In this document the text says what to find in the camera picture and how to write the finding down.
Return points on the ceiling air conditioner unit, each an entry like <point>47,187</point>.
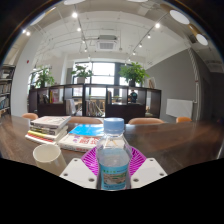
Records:
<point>107,42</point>

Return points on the clear blue-capped water bottle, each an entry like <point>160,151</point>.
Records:
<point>114,163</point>

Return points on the dark open shelf unit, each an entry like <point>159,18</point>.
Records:
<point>123,110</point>

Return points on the leafy potted plant by window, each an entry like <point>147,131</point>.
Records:
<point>45,77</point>

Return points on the large blue-covered book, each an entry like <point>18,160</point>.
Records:
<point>81,136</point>

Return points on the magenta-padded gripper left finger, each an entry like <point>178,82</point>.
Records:
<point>78,171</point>

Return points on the group of round ceiling lamps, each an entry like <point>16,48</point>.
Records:
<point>179,16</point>

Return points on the bushy potted plant, dark pot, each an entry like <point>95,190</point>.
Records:
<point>133,72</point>

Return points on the cream paper cup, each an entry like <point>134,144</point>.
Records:
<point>50,158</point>

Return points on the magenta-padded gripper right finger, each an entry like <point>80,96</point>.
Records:
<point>150,171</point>

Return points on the tall wall bookshelf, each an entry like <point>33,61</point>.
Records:
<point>5,90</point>

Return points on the white wall radiator panel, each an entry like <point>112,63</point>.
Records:
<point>179,108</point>

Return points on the group of track spotlights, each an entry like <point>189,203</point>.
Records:
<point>157,25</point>

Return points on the stack of books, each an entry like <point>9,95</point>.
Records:
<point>48,128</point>

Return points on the potted plant in white pot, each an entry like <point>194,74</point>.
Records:
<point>81,71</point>

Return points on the person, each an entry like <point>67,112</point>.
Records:
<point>133,96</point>

